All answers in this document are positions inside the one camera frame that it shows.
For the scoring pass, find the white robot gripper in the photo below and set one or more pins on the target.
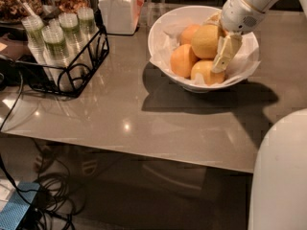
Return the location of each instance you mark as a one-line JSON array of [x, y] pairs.
[[239, 15]]

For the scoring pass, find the yellowish top orange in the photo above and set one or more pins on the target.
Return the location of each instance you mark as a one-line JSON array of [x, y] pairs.
[[205, 40]]

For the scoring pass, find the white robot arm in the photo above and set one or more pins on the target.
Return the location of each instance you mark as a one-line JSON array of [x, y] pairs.
[[278, 199]]

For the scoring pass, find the white ceramic bowl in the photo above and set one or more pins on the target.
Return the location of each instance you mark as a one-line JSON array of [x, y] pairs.
[[169, 23]]

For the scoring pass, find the back left orange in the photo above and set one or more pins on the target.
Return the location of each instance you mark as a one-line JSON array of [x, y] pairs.
[[187, 34]]

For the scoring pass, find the white paper bowl liner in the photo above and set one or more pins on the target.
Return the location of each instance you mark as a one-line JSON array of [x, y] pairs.
[[163, 43]]

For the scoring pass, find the front bottom orange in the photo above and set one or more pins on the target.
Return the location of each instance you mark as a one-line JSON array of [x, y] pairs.
[[201, 73]]

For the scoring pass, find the left front orange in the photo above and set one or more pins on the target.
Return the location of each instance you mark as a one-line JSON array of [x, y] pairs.
[[182, 60]]

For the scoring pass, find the bowl of dried snacks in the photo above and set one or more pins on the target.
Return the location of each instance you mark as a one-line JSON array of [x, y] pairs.
[[12, 11]]

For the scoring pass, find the white ceramic lidded jar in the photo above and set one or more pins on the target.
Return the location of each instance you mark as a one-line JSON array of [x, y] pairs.
[[119, 16]]

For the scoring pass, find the plastic cup stack right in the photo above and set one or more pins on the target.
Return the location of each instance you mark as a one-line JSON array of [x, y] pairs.
[[87, 21]]

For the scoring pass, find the plastic cup stack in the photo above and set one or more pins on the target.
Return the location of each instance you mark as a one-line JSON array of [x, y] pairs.
[[58, 57], [87, 21], [70, 25], [33, 26]]

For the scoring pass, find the plastic cup stack middle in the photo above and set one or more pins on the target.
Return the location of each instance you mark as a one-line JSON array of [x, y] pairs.
[[70, 25]]

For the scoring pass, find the tray of brown snacks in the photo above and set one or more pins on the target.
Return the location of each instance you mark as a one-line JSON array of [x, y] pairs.
[[71, 5]]

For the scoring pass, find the plastic cup stack front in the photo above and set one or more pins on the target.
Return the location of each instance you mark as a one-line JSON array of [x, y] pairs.
[[58, 57]]

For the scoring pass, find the plastic cup stack left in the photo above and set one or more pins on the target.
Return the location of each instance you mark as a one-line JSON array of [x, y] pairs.
[[33, 26]]

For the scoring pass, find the blue box on floor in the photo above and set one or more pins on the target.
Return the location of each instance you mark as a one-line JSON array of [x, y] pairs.
[[15, 202]]

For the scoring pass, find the black wire basket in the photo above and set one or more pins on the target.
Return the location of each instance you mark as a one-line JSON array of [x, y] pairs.
[[81, 69]]

